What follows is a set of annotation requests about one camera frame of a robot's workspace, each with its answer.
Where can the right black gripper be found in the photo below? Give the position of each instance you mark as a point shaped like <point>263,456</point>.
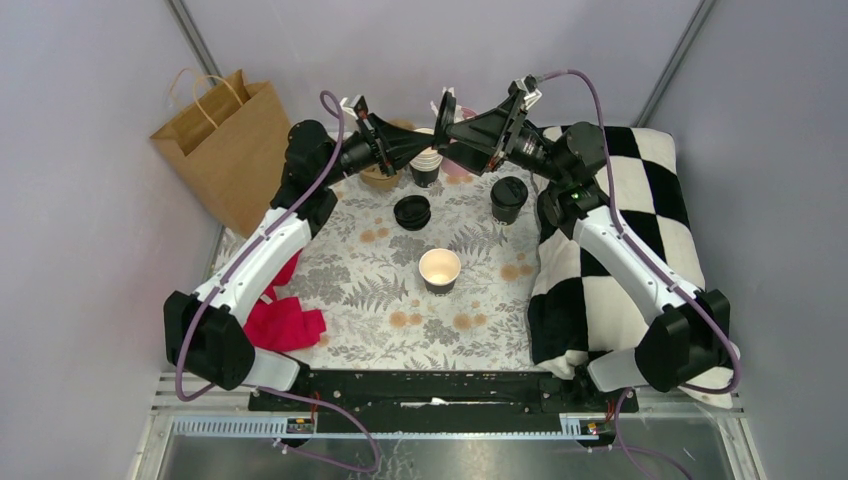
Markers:
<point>481,146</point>

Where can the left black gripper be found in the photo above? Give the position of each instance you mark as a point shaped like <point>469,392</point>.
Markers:
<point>390,145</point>

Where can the black cup lid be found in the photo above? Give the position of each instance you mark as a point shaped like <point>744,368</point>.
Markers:
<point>441,135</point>
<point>509,192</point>

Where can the black paper coffee cup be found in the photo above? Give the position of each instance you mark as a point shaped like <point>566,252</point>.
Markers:
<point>506,216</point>

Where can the stack of black lids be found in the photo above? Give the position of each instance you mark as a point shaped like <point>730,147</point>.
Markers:
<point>412,212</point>

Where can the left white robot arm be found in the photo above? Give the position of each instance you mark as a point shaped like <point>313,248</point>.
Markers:
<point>204,330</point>

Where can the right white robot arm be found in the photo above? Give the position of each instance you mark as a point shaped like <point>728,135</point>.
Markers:
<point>686,345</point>

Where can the pink straw holder cup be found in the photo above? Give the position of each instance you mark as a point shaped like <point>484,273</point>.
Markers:
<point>448,166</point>

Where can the stack of paper cups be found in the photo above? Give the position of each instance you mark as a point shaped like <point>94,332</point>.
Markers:
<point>425,167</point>

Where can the wrapped paper straws bundle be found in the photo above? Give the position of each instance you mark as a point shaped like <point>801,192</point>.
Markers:
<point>448,107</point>

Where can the brown cardboard cup carrier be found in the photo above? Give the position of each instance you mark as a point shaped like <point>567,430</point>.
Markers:
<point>374,178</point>

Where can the floral table mat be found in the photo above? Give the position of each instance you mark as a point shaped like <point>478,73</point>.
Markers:
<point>361,272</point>

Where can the brown paper bag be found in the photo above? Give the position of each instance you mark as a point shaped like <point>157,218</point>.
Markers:
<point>228,147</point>

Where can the black white checkered pillow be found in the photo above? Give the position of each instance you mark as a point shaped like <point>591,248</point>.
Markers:
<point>576,308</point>

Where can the red cloth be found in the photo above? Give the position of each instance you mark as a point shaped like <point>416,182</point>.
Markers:
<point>282,325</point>

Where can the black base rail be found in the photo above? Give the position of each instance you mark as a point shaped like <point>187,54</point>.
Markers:
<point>446,402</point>

